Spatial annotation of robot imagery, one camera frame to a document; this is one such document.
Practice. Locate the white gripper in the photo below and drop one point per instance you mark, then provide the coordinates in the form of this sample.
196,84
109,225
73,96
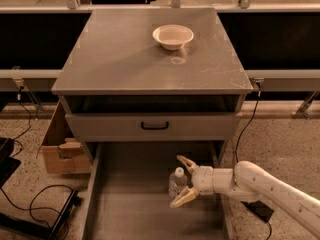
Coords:
202,180

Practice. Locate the clear plastic water bottle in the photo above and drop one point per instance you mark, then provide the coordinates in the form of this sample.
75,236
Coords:
177,182

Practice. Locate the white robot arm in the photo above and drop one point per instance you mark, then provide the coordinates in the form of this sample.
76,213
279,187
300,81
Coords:
247,182

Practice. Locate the closed grey top drawer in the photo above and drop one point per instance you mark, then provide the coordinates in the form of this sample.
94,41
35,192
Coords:
102,127

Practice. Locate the open grey middle drawer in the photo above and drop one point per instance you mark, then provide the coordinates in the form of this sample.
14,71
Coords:
128,195

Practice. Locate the grey drawer cabinet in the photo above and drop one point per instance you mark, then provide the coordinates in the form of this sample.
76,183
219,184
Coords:
120,68

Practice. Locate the black power adapter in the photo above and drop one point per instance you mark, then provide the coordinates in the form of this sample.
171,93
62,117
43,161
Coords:
261,210

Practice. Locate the black metal stand base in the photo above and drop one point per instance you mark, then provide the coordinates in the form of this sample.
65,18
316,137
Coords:
41,228

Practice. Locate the cardboard box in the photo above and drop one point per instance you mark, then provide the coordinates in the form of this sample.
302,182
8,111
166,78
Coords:
62,153

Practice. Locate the white bowl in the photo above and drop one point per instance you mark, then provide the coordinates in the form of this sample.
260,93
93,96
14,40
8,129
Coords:
172,37

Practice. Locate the black device left edge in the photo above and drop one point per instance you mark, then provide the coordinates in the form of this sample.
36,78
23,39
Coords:
8,165

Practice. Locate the black drawer handle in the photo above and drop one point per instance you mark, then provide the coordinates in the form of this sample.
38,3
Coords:
148,127

